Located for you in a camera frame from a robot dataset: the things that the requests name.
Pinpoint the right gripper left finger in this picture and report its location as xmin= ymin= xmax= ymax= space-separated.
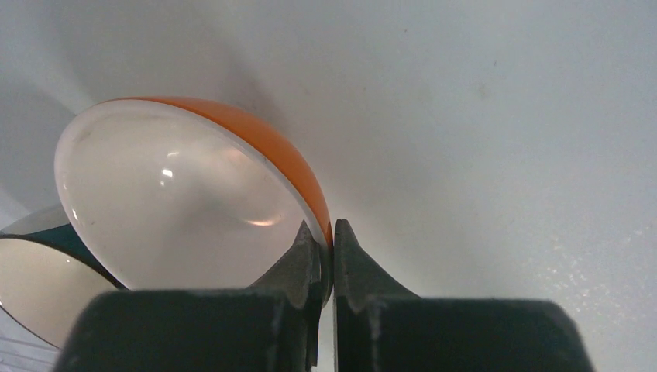
xmin=54 ymin=224 xmax=322 ymax=371

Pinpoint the teal blue bowl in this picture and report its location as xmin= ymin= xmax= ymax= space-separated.
xmin=1 ymin=205 xmax=124 ymax=348

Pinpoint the orange bowl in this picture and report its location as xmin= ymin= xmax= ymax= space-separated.
xmin=54 ymin=97 xmax=332 ymax=300

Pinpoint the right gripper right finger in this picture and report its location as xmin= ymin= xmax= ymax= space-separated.
xmin=333 ymin=219 xmax=594 ymax=371

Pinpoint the white wire dish rack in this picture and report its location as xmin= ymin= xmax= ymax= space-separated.
xmin=1 ymin=309 xmax=60 ymax=371

